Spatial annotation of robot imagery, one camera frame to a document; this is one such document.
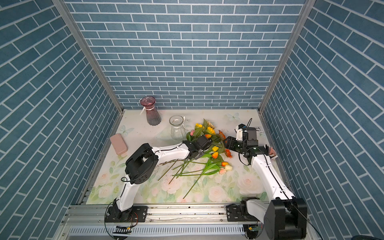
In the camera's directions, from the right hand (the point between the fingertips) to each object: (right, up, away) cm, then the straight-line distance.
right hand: (229, 142), depth 84 cm
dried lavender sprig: (-29, -5, -21) cm, 36 cm away
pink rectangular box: (-71, -4, +16) cm, 73 cm away
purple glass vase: (-50, +15, +22) cm, 57 cm away
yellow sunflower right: (-9, +5, +18) cm, 20 cm away
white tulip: (0, -15, +3) cm, 16 cm away
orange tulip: (-8, -9, +7) cm, 14 cm away
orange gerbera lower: (+1, -8, +8) cm, 11 cm away
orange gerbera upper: (-2, +3, +15) cm, 15 cm away
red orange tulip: (-2, -14, +5) cm, 15 cm away
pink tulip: (-22, +3, +18) cm, 29 cm away
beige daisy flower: (-9, +10, +21) cm, 25 cm away
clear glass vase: (-31, +5, +12) cm, 33 cm away
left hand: (-17, -6, +12) cm, 22 cm away
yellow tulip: (-6, -6, +12) cm, 15 cm away
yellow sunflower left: (-18, +8, +19) cm, 27 cm away
